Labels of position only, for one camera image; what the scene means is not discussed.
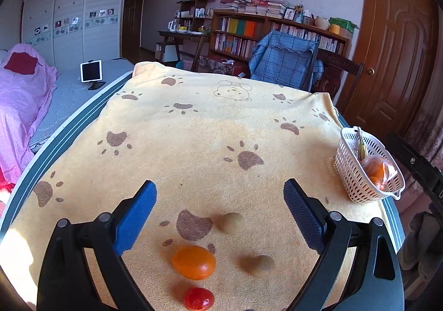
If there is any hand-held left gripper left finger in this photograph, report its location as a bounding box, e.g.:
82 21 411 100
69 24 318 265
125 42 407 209
36 180 157 311

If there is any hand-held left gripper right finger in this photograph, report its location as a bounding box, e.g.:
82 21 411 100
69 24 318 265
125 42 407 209
283 178 404 311

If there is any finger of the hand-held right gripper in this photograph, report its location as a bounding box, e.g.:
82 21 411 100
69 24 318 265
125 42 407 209
385 133 443 208

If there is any clear plastic bag of oranges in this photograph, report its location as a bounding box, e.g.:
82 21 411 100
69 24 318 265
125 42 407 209
358 155 397 192

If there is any spotted yellow banana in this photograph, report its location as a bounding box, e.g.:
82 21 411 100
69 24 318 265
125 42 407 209
353 126 369 161

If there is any white plastic basket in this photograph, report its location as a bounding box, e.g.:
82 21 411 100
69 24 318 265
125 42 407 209
334 126 405 203

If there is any brown kiwi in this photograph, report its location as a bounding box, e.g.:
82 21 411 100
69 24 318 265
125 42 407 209
216 212 244 235
242 255 275 278

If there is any smooth orange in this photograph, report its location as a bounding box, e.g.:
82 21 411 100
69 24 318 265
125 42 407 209
171 245 217 280

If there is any red tomato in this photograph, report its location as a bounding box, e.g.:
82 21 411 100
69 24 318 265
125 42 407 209
183 287 214 311

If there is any grey fluffy cloth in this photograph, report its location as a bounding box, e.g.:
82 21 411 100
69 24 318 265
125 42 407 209
396 211 443 301

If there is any brown wooden door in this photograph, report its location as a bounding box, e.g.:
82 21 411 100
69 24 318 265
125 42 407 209
337 0 440 140

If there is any yellow paw print blanket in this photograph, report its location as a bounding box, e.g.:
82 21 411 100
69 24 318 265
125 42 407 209
0 61 398 311

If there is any wooden chair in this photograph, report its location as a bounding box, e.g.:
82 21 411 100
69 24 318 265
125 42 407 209
311 50 365 114

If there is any grey mattress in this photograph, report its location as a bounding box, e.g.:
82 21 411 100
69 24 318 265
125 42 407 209
28 58 134 156

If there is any red cloth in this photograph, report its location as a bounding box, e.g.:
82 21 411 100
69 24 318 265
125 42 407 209
0 173 16 201

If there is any green box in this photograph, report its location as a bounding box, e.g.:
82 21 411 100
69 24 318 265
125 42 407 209
329 17 360 33

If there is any white tablet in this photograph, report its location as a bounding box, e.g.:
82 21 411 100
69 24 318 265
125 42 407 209
80 60 102 83

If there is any blue chair cover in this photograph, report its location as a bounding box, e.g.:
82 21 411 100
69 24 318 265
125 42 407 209
250 31 324 92

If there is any pink bedding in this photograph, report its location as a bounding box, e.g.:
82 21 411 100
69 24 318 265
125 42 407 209
0 43 58 177

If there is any printed red box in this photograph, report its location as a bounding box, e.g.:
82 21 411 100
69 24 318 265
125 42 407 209
201 55 250 78

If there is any dark wooden desk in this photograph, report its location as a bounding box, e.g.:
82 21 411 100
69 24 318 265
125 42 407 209
157 29 212 69

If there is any red pillow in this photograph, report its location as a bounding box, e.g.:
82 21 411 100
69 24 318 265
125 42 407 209
3 53 38 74

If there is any wooden bookshelf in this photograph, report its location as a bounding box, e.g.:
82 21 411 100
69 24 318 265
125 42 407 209
209 8 352 68

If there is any white wardrobe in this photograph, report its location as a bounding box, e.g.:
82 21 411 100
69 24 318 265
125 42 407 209
21 0 125 63

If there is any stack of books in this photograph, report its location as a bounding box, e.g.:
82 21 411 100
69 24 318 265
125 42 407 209
218 0 295 17

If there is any small wooden desk shelf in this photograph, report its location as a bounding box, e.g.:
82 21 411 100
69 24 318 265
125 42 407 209
178 0 217 33

